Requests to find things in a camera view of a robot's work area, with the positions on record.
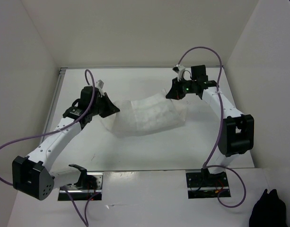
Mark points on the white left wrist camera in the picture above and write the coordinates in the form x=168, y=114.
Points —
x=100, y=84

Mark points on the dark folded garment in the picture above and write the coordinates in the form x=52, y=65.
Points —
x=269, y=211

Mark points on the white pleated skirt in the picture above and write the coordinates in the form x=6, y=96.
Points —
x=146, y=116

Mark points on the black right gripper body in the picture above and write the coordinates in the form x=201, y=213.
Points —
x=188, y=86

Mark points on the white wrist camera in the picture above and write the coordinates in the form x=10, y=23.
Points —
x=100, y=84
x=180, y=70

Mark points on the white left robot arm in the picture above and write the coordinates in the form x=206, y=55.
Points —
x=32, y=174

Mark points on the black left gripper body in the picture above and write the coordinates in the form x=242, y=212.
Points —
x=95, y=109

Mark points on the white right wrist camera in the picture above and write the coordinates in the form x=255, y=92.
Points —
x=180, y=70

